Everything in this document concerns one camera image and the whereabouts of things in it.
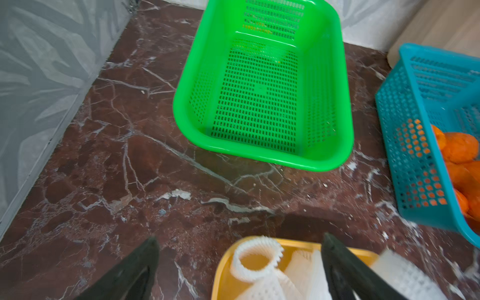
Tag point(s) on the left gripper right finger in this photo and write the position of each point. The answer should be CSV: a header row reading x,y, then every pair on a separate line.
x,y
349,278

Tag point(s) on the teal plastic basket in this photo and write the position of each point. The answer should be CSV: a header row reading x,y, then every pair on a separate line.
x,y
428,88

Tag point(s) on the green plastic basket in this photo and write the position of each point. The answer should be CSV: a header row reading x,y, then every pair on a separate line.
x,y
267,80

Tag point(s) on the netted orange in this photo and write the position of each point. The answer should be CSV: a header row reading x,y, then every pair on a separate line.
x,y
457,147

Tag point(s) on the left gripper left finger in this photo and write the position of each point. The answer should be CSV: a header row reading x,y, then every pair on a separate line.
x,y
130,279

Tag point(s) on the potted white flower plant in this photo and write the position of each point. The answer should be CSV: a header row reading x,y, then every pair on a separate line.
x,y
448,25

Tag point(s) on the yellow plastic tray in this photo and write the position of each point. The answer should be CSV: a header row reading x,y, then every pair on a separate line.
x,y
227,287

